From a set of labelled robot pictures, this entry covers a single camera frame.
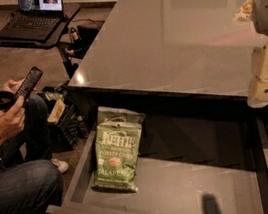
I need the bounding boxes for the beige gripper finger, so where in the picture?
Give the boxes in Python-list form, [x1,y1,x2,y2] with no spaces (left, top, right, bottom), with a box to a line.
[247,77,268,109]

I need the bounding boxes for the green jalapeno chip bag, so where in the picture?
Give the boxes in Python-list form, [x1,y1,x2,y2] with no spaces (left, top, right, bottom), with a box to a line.
[82,115,153,200]

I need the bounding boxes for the black smartphone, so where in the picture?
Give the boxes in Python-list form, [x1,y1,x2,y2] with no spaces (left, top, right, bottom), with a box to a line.
[15,66,44,99]

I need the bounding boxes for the open grey drawer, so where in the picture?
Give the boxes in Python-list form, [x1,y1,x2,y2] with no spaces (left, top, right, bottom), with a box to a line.
[48,114,268,214]

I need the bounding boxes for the person's right hand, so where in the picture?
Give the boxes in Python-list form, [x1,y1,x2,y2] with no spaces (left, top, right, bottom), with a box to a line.
[2,79,24,94]

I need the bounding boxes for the person's left hand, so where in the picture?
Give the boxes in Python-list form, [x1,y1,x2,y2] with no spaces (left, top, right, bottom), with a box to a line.
[0,96,25,142]

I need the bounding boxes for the black box under stand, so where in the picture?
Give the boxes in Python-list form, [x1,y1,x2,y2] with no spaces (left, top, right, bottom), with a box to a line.
[67,20,104,59]

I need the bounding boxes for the black plastic crate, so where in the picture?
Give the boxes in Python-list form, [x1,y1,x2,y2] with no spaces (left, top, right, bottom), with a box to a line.
[38,83,81,153]

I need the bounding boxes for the tan package in crate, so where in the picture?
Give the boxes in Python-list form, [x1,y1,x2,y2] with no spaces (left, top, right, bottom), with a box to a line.
[47,99,66,125]

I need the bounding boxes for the black laptop stand table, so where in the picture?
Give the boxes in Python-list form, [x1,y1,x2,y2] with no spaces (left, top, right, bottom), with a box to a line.
[0,3,80,78]

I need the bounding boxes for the white sneaker far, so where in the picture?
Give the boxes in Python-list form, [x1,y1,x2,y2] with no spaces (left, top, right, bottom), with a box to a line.
[51,158,70,174]

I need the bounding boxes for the black laptop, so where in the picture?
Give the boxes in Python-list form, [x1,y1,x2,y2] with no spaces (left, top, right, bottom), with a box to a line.
[0,0,64,42]

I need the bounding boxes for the person's blue jeans legs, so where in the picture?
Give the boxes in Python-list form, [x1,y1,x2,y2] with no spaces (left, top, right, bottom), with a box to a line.
[0,95,64,214]

